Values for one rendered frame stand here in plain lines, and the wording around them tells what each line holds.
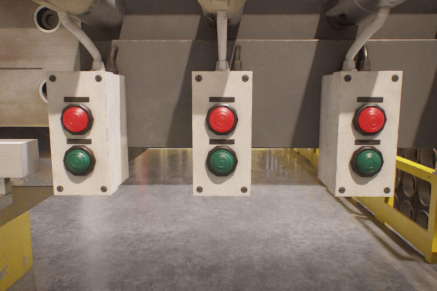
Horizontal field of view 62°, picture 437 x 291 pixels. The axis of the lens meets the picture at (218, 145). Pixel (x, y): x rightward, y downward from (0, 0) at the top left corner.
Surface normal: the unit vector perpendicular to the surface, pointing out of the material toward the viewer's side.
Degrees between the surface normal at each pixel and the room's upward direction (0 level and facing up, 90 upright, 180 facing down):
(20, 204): 90
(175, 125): 90
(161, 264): 0
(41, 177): 90
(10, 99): 90
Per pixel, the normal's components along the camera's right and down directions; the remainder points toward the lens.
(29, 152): 1.00, 0.00
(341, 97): -0.02, 0.14
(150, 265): 0.00, -0.99
